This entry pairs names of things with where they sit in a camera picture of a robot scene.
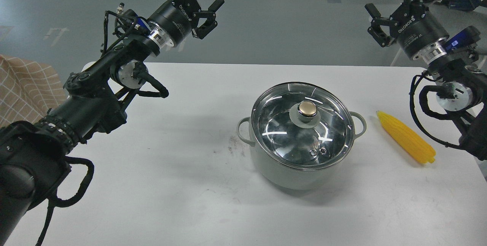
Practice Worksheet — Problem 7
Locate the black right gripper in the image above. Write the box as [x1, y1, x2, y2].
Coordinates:
[364, 0, 449, 60]

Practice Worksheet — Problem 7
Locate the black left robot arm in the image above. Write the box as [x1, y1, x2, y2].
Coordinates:
[0, 0, 224, 246]

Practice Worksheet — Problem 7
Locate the yellow corn cob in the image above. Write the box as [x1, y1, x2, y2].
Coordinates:
[376, 111, 436, 164]

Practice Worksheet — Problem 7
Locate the beige checkered cloth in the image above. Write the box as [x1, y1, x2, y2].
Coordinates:
[0, 55, 67, 127]

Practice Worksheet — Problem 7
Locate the glass pot lid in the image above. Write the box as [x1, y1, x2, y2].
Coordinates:
[250, 82, 360, 170]

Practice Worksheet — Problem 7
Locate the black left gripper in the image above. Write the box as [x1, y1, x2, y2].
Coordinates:
[148, 0, 225, 47]

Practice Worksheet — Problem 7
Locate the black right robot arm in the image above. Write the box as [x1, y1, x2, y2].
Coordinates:
[365, 0, 487, 160]

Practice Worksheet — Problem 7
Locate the grey steel cooking pot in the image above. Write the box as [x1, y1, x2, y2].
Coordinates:
[236, 110, 367, 190]

